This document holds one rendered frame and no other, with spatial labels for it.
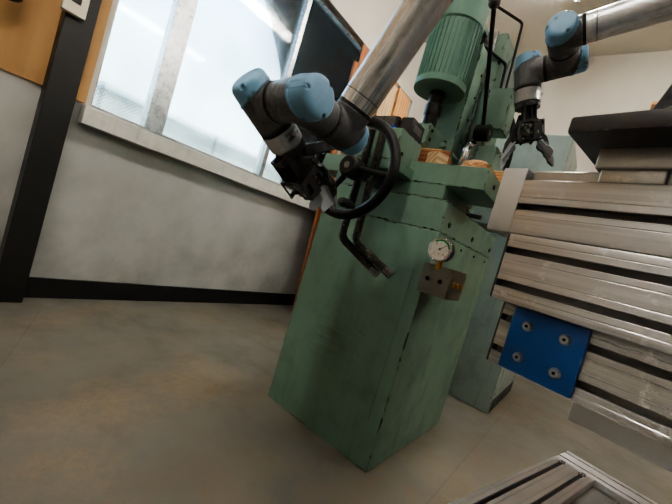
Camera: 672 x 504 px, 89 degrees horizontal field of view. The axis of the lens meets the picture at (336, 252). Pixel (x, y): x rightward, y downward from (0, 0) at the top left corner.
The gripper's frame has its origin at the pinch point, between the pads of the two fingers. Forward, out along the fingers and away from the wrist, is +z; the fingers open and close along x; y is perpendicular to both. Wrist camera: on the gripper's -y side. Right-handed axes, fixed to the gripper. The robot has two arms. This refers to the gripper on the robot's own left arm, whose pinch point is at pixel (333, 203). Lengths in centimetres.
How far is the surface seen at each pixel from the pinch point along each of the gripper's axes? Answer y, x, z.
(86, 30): -29, -116, -54
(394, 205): -16.9, 3.5, 17.9
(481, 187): -23.1, 27.6, 14.8
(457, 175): -25.7, 20.6, 13.3
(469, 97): -71, 8, 19
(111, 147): -5, -127, -17
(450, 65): -64, 7, 3
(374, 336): 17.8, 7.0, 36.8
